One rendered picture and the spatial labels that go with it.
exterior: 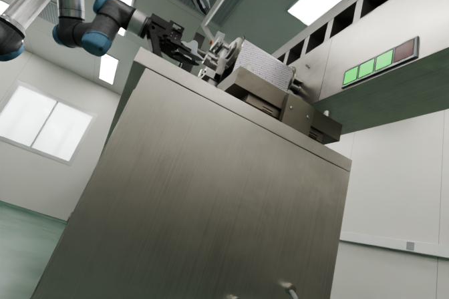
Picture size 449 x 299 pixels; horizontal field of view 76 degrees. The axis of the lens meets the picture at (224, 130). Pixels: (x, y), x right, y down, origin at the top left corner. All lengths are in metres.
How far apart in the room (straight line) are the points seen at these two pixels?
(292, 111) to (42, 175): 5.93
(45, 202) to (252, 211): 5.91
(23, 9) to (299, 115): 1.09
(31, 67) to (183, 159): 6.47
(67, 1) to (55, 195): 5.58
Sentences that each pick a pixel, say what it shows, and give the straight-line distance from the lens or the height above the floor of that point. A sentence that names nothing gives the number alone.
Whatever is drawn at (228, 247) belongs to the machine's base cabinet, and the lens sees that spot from 0.68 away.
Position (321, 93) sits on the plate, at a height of 1.17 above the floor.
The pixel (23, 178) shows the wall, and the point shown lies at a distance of 6.53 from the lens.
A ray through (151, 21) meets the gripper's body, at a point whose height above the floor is 1.12.
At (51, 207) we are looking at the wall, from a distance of 6.45.
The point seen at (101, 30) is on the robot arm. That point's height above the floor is 1.01.
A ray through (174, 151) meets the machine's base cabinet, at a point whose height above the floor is 0.71.
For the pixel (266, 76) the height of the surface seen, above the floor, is 1.18.
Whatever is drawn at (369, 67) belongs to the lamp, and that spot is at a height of 1.18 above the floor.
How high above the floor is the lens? 0.56
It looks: 20 degrees up
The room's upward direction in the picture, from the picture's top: 19 degrees clockwise
